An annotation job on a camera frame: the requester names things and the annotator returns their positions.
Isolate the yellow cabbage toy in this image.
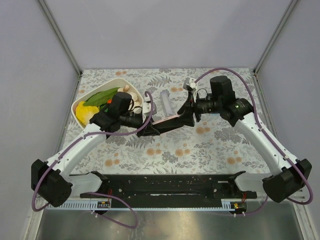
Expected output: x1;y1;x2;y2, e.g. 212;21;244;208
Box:
75;101;100;126

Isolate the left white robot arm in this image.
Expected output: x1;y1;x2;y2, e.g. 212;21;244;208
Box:
31;91;154;207

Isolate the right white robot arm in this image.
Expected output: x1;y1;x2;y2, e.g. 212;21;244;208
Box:
154;75;314;205

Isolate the beige mushroom toy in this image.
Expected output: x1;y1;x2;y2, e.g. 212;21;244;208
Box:
117;85;130;93

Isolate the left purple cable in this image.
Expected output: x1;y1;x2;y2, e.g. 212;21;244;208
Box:
31;91;154;229

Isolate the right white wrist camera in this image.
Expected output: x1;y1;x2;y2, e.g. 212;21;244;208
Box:
182;77;198;92

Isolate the white slotted cable duct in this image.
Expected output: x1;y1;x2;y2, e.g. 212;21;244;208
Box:
47;199;112;211

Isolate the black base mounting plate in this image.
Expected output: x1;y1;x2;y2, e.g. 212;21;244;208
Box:
80;174;257;210

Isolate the green leaf toy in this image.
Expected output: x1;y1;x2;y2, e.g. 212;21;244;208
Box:
83;87;119;107

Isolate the aluminium frame rail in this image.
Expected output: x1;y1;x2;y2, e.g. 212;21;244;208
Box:
37;0;83;76

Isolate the floral patterned table mat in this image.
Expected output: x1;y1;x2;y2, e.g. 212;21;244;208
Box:
73;68;269;174

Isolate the cream oval plastic tray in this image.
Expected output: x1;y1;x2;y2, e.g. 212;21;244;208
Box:
71;77;144;129

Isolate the black phone blue case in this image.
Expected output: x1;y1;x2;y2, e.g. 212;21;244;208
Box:
210;112;220;116

